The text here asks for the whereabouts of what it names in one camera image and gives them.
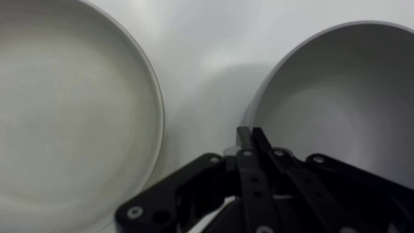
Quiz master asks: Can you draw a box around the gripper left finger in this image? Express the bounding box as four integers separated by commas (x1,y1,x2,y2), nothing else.
115,127,278,233

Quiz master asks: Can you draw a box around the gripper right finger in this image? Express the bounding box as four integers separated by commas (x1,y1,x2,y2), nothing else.
252,128,414,233

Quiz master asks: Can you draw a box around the grey bowl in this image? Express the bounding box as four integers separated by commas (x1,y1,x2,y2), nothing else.
241,21,414,190

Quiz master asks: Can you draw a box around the white bowl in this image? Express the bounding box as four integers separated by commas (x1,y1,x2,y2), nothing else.
0,0,165,233

